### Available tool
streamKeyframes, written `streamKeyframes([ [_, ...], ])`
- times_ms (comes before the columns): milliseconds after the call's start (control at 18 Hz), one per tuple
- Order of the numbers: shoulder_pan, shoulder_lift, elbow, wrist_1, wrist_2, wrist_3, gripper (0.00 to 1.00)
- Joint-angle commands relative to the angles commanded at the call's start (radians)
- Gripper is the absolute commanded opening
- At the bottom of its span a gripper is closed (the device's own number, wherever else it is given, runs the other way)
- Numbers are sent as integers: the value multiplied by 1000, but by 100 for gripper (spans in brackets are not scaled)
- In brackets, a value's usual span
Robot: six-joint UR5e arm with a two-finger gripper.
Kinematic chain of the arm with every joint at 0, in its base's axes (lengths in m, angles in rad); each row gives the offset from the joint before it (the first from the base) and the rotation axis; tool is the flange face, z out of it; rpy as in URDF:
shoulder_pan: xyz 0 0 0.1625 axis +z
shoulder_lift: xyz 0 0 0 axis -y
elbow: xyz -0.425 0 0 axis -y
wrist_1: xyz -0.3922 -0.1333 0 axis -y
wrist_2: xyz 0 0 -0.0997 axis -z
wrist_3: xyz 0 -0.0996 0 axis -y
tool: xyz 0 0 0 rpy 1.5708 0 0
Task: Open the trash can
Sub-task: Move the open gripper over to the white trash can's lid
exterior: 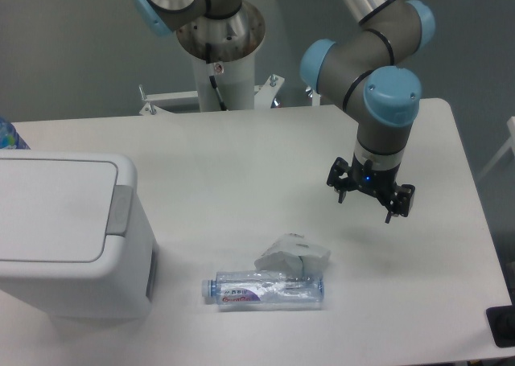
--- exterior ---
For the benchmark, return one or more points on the white frame at right edge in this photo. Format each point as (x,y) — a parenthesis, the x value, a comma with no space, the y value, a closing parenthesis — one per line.
(507,147)

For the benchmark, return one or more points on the crumpled white paper carton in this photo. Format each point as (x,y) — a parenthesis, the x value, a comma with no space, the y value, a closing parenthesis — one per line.
(292,254)

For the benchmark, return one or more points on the black object at table corner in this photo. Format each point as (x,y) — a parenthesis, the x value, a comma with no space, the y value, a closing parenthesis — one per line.
(501,322)

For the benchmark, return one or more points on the white trash can lid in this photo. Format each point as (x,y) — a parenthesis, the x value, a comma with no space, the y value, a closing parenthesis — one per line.
(57,210)

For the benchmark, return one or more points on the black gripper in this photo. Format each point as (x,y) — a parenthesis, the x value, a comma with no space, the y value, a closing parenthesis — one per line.
(374,175)

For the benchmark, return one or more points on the blue bottle at left edge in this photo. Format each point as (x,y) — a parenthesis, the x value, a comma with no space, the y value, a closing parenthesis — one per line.
(10,138)

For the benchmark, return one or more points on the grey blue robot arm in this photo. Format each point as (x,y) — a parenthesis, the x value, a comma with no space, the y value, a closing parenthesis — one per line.
(362,77)

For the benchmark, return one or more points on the clear plastic water bottle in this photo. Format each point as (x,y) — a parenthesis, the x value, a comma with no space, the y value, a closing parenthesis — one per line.
(263,290)

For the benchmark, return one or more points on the white plastic trash can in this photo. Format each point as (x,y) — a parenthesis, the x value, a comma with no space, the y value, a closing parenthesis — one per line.
(117,285)

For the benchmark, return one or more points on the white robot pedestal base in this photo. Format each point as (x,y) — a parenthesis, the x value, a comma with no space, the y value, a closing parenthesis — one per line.
(222,52)

